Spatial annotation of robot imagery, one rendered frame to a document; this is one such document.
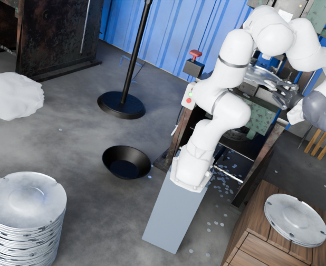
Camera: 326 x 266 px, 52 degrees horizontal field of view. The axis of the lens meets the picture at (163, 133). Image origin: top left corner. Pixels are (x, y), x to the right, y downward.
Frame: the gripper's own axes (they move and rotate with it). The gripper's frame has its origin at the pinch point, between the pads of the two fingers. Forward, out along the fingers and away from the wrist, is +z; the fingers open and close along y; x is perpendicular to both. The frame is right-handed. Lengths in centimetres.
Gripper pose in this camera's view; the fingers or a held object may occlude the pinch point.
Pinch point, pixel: (270, 85)
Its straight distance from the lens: 168.1
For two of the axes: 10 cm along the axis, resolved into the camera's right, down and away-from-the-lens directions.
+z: -4.1, -5.2, 7.5
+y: 2.4, -8.5, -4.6
